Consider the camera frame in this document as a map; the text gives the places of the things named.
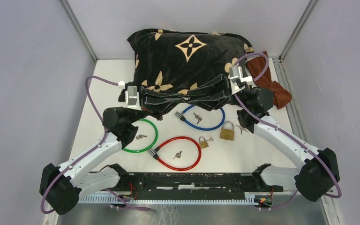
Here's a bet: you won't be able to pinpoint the small padlock keys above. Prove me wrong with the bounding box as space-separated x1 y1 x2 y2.
206 135 214 141

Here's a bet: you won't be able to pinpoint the red cable lock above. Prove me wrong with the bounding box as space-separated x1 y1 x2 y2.
148 136 203 172

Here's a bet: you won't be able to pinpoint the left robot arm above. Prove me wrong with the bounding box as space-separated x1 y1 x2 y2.
39 86 189 215

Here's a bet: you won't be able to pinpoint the large padlock keys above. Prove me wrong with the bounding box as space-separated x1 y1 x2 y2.
235 125 249 135

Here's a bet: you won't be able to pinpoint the small silver keys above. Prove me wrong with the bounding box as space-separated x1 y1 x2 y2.
135 135 147 140

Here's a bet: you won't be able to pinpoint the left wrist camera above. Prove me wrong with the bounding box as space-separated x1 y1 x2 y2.
118 86 142 111

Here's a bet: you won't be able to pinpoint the blue cable lock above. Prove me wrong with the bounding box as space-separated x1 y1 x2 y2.
175 105 225 131

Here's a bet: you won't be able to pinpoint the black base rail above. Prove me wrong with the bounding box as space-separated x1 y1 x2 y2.
112 172 284 200

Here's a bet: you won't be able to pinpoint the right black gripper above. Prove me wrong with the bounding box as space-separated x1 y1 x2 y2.
184 75 245 113

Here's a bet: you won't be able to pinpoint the blue lock keys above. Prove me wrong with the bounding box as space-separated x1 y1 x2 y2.
193 112 202 125

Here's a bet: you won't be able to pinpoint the large brass padlock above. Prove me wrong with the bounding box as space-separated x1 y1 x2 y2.
219 121 235 141

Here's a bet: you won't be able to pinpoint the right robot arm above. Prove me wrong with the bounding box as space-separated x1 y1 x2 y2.
181 75 342 202

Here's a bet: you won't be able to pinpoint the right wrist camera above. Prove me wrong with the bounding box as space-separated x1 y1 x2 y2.
228 65 254 95

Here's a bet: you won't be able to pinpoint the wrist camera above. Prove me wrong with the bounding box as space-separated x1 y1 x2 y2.
118 86 142 111
228 65 254 95

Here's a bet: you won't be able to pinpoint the red lock keys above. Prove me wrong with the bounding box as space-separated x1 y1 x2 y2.
173 151 182 159

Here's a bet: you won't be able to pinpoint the black floral pillow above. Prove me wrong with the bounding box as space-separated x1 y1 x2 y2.
127 29 254 95

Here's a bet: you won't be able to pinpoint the brown cloth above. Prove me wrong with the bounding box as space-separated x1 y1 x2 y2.
246 56 292 109

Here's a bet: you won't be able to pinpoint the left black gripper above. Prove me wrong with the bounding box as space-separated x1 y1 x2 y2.
130 87 188 125

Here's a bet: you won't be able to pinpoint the green cable lock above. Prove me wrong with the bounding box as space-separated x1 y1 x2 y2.
123 119 158 153

